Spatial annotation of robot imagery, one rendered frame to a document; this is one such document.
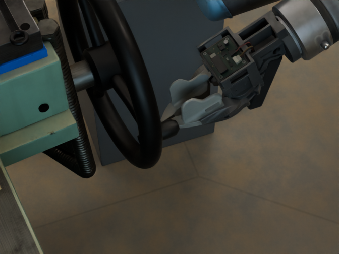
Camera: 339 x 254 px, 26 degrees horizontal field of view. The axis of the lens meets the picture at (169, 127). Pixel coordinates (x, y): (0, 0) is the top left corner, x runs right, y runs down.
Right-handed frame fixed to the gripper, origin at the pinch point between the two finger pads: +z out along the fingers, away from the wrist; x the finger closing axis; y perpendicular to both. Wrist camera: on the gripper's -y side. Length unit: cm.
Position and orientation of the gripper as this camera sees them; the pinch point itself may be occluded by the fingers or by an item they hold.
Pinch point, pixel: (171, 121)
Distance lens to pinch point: 104.5
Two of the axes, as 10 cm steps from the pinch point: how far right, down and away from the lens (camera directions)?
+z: -8.3, 5.5, 0.4
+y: -3.1, -4.0, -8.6
